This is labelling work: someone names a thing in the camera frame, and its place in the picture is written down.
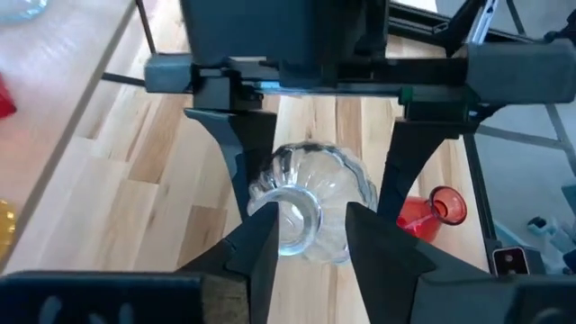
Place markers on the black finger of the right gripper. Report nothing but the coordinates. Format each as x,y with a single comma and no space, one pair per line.
252,135
414,144

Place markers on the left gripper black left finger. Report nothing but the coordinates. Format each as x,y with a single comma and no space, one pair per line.
135,299

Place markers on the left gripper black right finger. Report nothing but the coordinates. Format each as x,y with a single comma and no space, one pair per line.
450,299

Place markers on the pear-shaped red glass vase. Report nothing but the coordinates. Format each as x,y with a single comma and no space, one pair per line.
423,216

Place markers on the clear bulbous glass vase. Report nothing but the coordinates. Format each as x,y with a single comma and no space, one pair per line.
315,175

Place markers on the small amber bottle vase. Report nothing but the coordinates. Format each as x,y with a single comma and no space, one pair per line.
5,225

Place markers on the red ribbed bell-shaped vase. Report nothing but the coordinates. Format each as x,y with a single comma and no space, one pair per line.
4,99

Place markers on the small white-framed camera box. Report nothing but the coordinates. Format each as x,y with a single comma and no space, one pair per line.
510,260

